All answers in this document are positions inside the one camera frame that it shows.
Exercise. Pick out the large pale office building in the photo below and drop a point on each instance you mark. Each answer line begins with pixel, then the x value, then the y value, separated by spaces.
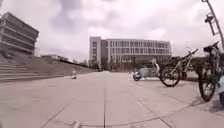
pixel 133 50

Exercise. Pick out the low distant building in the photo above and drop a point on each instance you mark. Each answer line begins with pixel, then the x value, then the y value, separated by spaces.
pixel 55 57

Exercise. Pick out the light blue scooter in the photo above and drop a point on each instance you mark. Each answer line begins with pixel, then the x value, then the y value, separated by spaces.
pixel 144 72

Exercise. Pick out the grey paved plaza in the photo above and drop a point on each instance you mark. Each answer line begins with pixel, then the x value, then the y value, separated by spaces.
pixel 110 100

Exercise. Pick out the dark bicycle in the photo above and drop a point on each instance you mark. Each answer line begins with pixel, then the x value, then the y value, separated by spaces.
pixel 210 71

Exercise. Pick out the wide stone stairs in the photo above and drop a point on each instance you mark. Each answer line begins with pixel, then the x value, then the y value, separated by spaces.
pixel 30 66

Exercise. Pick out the pale framed bicycle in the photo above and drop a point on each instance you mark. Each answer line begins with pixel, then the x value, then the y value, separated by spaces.
pixel 175 68

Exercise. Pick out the grey tiered building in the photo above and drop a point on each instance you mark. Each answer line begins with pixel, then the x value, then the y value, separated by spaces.
pixel 16 33

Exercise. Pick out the small robot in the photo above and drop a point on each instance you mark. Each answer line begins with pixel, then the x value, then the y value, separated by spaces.
pixel 73 75

